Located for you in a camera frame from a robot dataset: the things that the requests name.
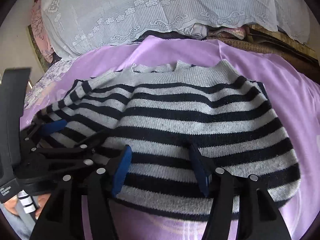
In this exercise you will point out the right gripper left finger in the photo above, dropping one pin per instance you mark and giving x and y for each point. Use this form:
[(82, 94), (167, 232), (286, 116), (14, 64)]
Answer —
[(62, 215)]

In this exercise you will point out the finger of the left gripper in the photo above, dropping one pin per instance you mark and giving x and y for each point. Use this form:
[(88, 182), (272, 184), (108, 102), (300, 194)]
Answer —
[(53, 127)]

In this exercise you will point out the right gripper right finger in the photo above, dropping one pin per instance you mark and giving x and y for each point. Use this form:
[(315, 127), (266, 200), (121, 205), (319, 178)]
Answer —
[(259, 217)]

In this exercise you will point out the black white striped sweater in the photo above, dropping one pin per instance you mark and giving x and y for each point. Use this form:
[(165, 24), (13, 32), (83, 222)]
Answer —
[(158, 111)]

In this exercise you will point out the left hand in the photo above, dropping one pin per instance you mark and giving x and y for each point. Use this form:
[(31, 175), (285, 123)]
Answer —
[(10, 205)]

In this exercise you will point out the floral lavender bedsheet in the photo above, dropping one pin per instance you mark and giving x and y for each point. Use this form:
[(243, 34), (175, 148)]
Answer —
[(47, 83)]

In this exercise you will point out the pink floral pillow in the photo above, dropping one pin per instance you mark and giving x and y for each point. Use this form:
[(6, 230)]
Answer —
[(40, 40)]

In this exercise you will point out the white lace cover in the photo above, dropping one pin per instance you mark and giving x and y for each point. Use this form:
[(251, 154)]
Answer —
[(75, 27)]

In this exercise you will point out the purple fleece blanket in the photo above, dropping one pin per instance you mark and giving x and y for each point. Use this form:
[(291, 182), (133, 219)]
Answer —
[(294, 96)]

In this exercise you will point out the brown woven mat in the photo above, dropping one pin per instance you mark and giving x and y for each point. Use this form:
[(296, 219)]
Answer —
[(255, 38)]

